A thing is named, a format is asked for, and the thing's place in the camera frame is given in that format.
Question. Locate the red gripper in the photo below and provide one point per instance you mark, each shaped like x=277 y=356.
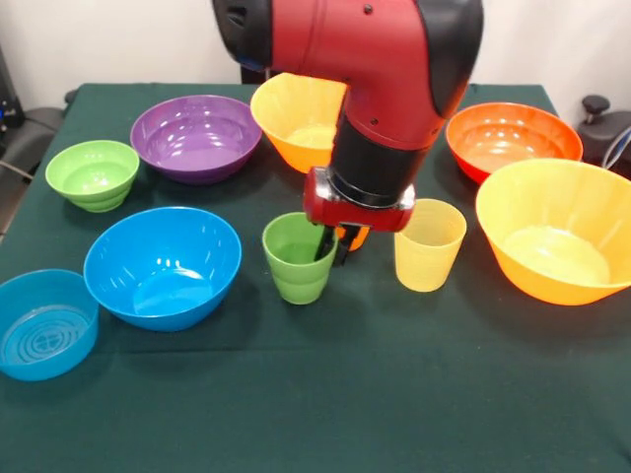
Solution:
x=360 y=217

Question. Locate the yellow plastic cup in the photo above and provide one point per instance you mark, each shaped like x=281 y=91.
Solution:
x=429 y=261

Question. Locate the black chair with knob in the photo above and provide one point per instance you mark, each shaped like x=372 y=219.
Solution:
x=606 y=128

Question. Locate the black computer case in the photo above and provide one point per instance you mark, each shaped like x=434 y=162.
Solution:
x=7 y=98

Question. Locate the purple plastic bowl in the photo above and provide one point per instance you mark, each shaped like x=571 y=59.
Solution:
x=197 y=143

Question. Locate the shallow translucent blue bowl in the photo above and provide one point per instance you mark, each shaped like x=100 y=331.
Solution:
x=44 y=335

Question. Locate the large orange plastic bowl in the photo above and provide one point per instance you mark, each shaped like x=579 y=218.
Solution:
x=291 y=123
x=552 y=246

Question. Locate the green plastic bowl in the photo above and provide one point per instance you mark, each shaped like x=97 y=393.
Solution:
x=93 y=182

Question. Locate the black office chair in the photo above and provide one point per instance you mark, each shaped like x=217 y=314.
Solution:
x=34 y=123

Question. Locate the dark green tablecloth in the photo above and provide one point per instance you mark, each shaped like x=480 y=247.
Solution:
x=394 y=394

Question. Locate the orange plastic cup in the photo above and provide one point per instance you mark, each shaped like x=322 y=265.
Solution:
x=360 y=245

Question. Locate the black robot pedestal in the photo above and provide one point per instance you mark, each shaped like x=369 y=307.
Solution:
x=249 y=76

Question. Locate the green plastic cup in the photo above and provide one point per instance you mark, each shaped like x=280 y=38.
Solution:
x=296 y=281

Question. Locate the red plastic bowl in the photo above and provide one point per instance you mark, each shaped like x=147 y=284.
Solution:
x=512 y=143

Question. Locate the round blue plastic bowl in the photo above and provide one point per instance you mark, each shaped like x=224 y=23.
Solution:
x=162 y=276

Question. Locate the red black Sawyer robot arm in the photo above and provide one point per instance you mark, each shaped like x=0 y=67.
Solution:
x=370 y=49

